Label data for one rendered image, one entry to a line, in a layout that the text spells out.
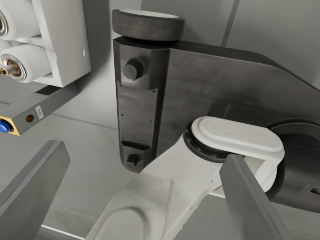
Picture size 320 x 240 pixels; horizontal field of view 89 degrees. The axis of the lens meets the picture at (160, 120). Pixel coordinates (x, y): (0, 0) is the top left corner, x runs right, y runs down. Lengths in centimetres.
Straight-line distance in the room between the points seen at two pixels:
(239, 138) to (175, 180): 17
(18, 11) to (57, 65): 15
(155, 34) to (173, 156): 29
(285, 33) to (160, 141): 51
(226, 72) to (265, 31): 21
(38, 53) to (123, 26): 29
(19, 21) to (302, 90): 72
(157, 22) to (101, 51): 35
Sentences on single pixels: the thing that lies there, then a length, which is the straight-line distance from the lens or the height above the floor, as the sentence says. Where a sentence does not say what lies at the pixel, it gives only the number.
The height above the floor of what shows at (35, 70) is 23.
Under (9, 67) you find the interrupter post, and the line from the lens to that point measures 61.
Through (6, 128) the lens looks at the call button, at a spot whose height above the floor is 33.
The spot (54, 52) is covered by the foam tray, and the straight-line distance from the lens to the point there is 62.
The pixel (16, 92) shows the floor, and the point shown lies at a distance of 116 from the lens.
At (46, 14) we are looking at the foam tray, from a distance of 60.
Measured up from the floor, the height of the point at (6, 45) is 18.
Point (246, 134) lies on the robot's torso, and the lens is 42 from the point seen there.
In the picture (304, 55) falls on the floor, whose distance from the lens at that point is 70.
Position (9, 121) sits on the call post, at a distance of 68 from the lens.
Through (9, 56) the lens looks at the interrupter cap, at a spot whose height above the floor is 25.
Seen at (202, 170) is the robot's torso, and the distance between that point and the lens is 36.
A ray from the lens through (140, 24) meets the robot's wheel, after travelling 43.
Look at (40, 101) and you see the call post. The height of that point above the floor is 20.
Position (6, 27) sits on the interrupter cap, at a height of 25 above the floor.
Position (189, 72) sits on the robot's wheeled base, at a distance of 46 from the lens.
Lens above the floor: 61
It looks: 53 degrees down
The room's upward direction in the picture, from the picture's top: 159 degrees counter-clockwise
